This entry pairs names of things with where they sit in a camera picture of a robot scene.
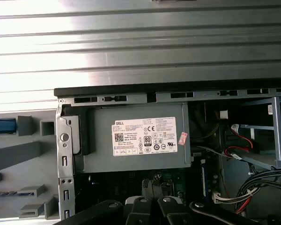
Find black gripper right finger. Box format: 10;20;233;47
153;179;281;225

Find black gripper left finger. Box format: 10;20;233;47
59;179;153;225

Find hard disk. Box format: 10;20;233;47
0;118;17;135

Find green motherboard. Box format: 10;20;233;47
84;167;223;211

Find long dark RAM stick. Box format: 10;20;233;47
200;163;209;198

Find black open PC case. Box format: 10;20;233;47
53;86;281;225

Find grey power supply unit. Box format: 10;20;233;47
83;103;192;174

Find grey parts rack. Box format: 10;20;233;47
0;114;60;221

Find grey metal drive cage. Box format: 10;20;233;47
241;95;281;171

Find black cable bundle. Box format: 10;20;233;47
233;167;281;215

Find thin red wire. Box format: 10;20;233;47
224;126;254;156

